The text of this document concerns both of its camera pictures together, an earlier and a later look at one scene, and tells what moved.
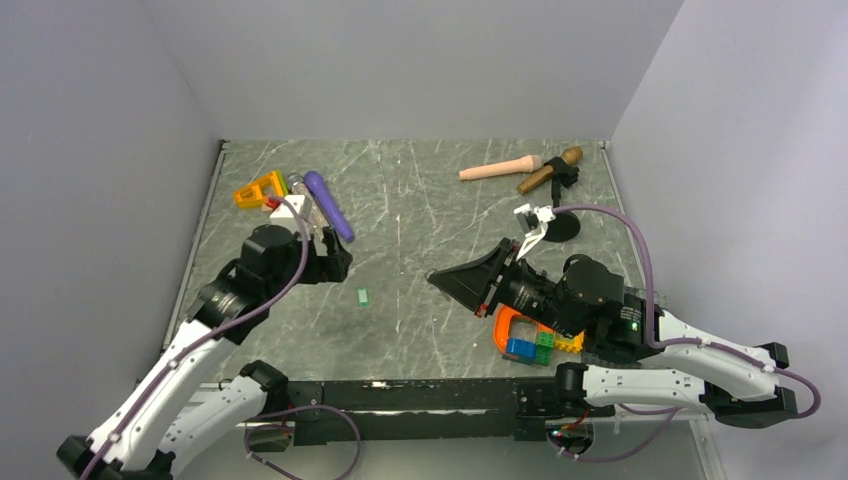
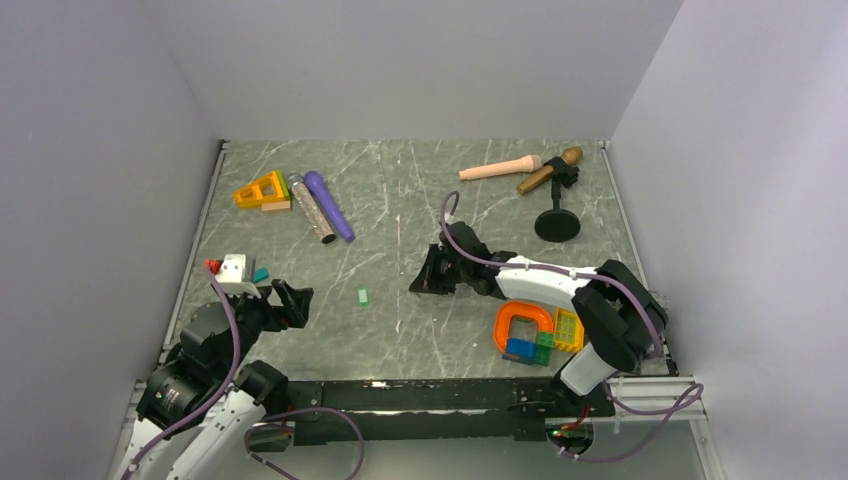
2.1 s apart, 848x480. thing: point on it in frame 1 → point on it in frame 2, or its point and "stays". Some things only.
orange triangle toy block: [253, 195] stays
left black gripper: [331, 267] → [294, 308]
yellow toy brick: [565, 343] stays
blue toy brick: [521, 350] stays
